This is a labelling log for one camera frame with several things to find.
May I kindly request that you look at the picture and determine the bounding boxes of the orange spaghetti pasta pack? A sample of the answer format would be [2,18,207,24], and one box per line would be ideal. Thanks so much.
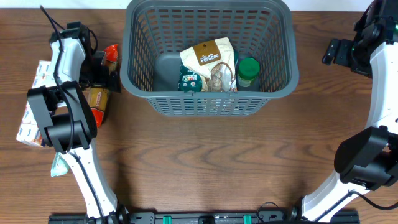
[88,44,121,128]

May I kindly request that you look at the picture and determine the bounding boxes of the white tissue multipack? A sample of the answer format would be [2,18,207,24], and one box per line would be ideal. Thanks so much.
[16,60,55,147]

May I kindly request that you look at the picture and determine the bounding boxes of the green lid glass jar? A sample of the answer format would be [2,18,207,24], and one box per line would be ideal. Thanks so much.
[237,57,260,88]

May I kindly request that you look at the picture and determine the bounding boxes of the green Nescafe coffee bag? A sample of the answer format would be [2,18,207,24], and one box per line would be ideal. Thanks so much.
[177,51,239,93]

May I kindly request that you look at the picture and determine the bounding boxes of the beige PanTree snack bag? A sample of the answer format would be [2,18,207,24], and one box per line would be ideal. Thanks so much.
[179,37,238,93]

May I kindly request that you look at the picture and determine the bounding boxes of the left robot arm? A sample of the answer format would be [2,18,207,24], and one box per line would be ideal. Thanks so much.
[27,17,131,223]

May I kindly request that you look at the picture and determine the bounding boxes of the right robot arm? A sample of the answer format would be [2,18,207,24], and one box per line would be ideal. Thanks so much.
[290,0,397,223]

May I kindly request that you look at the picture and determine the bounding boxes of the grey plastic basket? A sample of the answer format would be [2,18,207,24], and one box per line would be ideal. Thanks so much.
[120,0,299,116]

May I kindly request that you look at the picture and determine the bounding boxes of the light green small packet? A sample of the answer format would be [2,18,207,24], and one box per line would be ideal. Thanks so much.
[50,152,70,177]

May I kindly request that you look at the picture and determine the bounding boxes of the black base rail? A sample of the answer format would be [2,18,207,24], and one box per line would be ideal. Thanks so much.
[48,208,361,224]

